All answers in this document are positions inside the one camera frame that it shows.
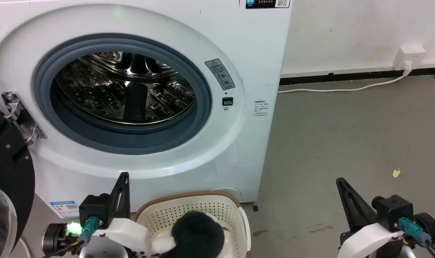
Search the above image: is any chrome door hinge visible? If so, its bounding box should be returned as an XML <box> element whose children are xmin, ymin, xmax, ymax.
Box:
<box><xmin>1</xmin><ymin>91</ymin><xmax>47</xmax><ymax>145</ymax></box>

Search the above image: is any black cable with teal plug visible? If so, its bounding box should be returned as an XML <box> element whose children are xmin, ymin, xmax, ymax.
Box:
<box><xmin>398</xmin><ymin>216</ymin><xmax>435</xmax><ymax>258</ymax></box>
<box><xmin>42</xmin><ymin>216</ymin><xmax>99</xmax><ymax>258</ymax></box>

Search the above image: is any black QR code sticker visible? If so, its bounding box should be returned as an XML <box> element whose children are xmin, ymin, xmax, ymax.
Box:
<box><xmin>246</xmin><ymin>0</ymin><xmax>291</xmax><ymax>9</ymax></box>

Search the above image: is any black baseboard strip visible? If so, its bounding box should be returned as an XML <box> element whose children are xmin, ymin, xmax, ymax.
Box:
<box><xmin>279</xmin><ymin>67</ymin><xmax>435</xmax><ymax>86</ymax></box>

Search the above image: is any small printed text label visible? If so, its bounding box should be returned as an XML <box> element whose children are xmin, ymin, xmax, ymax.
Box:
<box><xmin>254</xmin><ymin>100</ymin><xmax>270</xmax><ymax>118</ymax></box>

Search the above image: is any steel washing machine drum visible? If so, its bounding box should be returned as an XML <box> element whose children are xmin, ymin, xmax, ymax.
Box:
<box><xmin>55</xmin><ymin>51</ymin><xmax>197</xmax><ymax>125</ymax></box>

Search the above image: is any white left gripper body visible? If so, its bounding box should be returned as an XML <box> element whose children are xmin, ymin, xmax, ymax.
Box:
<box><xmin>91</xmin><ymin>217</ymin><xmax>153</xmax><ymax>258</ymax></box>

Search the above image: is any black round washer door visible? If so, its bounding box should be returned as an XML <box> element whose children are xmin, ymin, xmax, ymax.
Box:
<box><xmin>0</xmin><ymin>103</ymin><xmax>36</xmax><ymax>258</ymax></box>

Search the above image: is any black and white plush garment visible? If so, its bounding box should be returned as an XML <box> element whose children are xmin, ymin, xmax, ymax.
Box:
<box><xmin>151</xmin><ymin>211</ymin><xmax>233</xmax><ymax>258</ymax></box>

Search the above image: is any white perforated laundry basket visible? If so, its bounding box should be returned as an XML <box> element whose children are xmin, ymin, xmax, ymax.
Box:
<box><xmin>133</xmin><ymin>191</ymin><xmax>252</xmax><ymax>258</ymax></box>

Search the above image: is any blue energy label sticker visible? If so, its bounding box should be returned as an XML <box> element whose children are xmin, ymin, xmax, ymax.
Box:
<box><xmin>49</xmin><ymin>200</ymin><xmax>80</xmax><ymax>219</ymax></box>

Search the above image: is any white front-load washing machine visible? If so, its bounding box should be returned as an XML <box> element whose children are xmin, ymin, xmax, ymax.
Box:
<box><xmin>0</xmin><ymin>0</ymin><xmax>293</xmax><ymax>220</ymax></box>

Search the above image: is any white wall power socket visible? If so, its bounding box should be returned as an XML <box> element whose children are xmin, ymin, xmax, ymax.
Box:
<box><xmin>393</xmin><ymin>45</ymin><xmax>427</xmax><ymax>76</ymax></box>

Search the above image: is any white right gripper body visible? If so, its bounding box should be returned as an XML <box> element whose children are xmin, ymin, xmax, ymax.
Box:
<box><xmin>338</xmin><ymin>221</ymin><xmax>405</xmax><ymax>258</ymax></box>

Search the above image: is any grey warning sticker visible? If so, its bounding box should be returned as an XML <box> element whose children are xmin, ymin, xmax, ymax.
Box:
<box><xmin>204</xmin><ymin>58</ymin><xmax>236</xmax><ymax>91</ymax></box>

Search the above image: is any white power cable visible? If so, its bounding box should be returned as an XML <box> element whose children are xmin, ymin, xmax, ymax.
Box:
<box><xmin>277</xmin><ymin>70</ymin><xmax>407</xmax><ymax>94</ymax></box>

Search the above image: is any grey rubber door gasket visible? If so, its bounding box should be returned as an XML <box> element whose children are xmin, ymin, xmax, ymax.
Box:
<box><xmin>33</xmin><ymin>33</ymin><xmax>213</xmax><ymax>156</ymax></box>

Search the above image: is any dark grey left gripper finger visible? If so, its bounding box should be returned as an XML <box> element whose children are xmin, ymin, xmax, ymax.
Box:
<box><xmin>109</xmin><ymin>172</ymin><xmax>131</xmax><ymax>220</ymax></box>

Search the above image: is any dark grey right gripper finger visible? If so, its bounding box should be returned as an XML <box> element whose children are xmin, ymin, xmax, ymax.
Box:
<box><xmin>336</xmin><ymin>177</ymin><xmax>378</xmax><ymax>233</ymax></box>

